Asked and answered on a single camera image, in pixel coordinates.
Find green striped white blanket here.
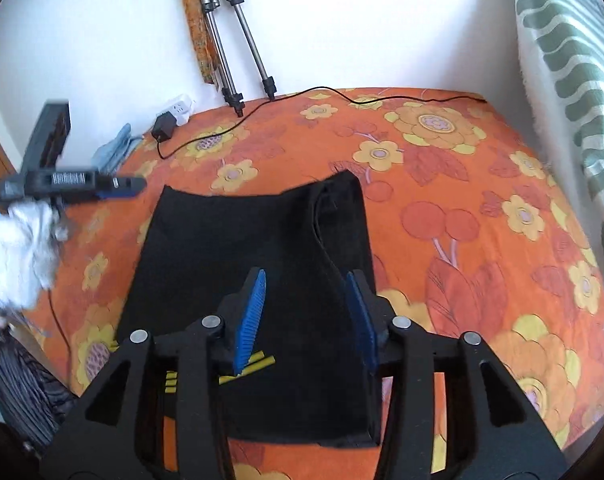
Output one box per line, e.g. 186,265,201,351
510,0,604,286

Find orange patterned scarf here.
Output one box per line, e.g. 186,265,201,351
176,0,253,86

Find folded light blue cloth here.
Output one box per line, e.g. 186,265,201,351
91,122,144,176

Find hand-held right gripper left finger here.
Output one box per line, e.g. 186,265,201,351
39,267,267,480

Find person's dark striped clothing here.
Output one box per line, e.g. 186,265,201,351
0,330,80,456

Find black power cable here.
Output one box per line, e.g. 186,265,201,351
157,87,488,161

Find thin black cable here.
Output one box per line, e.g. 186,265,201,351
47,287,75,361

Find grey metal tripod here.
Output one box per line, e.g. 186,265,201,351
189,0,277,118

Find white power strip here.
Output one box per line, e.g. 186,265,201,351
157,94,195,127

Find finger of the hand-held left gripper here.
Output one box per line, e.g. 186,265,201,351
26,101,72,173
0,170,147,206

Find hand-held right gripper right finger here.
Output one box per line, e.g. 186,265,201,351
346,269,567,480

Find orange floral bed sheet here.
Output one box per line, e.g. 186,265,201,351
12,87,604,480

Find black pants with yellow stripes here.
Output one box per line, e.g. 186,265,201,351
114,169,383,450

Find person's left hand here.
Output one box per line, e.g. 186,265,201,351
0,200,70,328

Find black power adapter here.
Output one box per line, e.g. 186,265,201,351
151,112,177,142

